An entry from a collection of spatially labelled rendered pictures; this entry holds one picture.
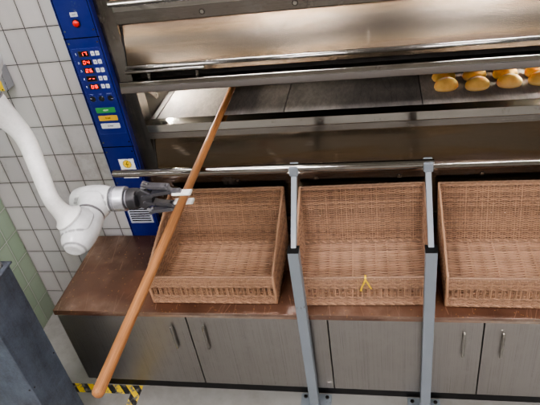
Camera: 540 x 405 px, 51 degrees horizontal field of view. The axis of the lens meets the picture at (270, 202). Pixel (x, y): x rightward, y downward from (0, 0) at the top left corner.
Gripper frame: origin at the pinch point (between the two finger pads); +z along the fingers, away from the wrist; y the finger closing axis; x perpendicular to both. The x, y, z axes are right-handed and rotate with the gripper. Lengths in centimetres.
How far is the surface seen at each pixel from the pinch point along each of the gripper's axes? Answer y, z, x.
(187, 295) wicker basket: 57, -13, -9
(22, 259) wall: 76, -123, -54
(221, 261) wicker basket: 61, -4, -34
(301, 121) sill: 3, 36, -58
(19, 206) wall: 45, -114, -60
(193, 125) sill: 3, -12, -58
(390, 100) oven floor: 1, 73, -68
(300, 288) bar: 42, 37, 2
